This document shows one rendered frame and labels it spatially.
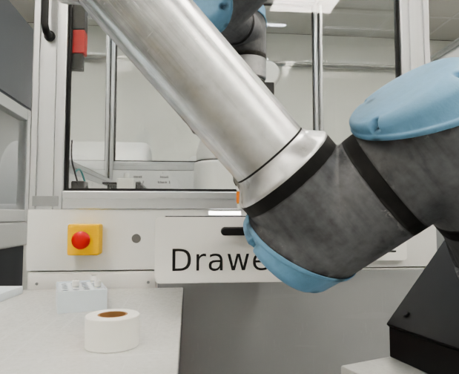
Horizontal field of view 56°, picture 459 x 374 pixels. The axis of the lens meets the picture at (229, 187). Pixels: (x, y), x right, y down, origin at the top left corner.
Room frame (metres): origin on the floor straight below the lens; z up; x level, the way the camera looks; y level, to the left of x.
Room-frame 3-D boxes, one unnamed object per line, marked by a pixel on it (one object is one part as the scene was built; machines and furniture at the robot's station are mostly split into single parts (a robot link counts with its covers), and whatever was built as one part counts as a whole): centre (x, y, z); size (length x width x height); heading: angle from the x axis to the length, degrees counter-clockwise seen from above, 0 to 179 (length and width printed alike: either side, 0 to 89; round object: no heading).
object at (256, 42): (0.83, -0.03, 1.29); 0.09 x 0.08 x 0.11; 152
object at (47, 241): (1.55, 0.02, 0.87); 1.02 x 0.95 x 0.14; 95
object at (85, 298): (0.83, 0.28, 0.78); 0.12 x 0.08 x 0.04; 23
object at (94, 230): (1.01, 0.34, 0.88); 0.07 x 0.05 x 0.07; 95
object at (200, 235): (0.74, -0.02, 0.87); 0.29 x 0.02 x 0.11; 95
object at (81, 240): (0.98, 0.33, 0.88); 0.04 x 0.03 x 0.04; 95
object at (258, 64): (0.84, -0.04, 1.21); 0.08 x 0.08 x 0.05
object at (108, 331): (0.58, 0.15, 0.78); 0.07 x 0.07 x 0.04
